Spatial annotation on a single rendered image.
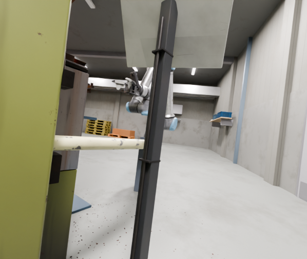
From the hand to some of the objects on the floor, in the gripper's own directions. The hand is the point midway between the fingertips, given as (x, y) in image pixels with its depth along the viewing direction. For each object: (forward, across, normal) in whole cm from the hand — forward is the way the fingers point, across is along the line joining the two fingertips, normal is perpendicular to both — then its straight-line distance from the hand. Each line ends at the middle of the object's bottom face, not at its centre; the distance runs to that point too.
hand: (117, 78), depth 105 cm
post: (+25, -58, -100) cm, 118 cm away
